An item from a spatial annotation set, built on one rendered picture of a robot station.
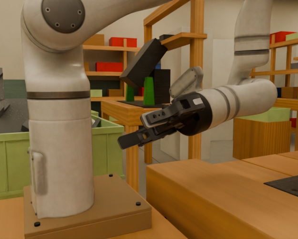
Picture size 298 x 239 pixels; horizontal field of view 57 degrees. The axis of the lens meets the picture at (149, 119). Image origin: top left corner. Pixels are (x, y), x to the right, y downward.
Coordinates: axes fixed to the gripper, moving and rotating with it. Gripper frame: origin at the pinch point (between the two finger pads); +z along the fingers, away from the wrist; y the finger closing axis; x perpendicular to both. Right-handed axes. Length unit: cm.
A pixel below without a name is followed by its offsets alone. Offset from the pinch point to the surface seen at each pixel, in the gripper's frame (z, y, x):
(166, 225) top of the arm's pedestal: -1.7, 5.3, -15.1
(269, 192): -16.8, -3.7, -17.5
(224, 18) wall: -661, 380, 323
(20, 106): 2, 57, 34
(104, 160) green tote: -9.7, 36.7, 3.3
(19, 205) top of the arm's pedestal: 15.6, 23.1, -1.2
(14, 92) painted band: -108, 587, 313
